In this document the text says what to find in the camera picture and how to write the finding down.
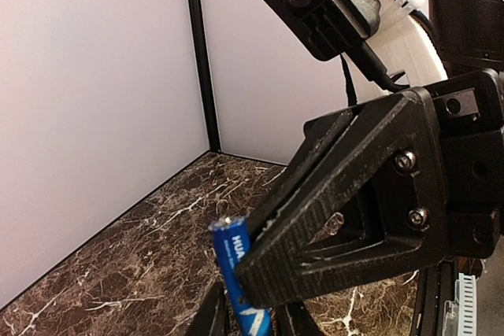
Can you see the white slotted cable duct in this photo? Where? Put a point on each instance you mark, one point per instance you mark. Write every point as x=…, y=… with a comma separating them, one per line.
x=460, y=314

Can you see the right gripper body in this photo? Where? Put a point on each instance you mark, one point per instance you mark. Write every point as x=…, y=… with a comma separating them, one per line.
x=437, y=174

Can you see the black front rail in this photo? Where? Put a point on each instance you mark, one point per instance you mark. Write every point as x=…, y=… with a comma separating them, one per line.
x=435, y=287

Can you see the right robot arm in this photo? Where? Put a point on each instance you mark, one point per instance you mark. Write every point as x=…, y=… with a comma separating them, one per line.
x=466, y=13

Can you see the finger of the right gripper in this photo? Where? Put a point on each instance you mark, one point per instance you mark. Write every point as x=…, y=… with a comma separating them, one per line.
x=326, y=160
x=294, y=262

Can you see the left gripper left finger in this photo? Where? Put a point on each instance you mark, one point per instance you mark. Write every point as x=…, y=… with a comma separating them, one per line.
x=212, y=318

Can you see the left black frame post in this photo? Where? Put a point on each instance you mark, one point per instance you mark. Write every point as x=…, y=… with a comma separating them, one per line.
x=204, y=75

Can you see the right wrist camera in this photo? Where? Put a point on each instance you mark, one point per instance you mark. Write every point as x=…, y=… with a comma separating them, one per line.
x=380, y=40

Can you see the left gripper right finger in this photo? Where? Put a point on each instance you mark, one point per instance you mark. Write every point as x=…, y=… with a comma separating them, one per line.
x=295, y=320

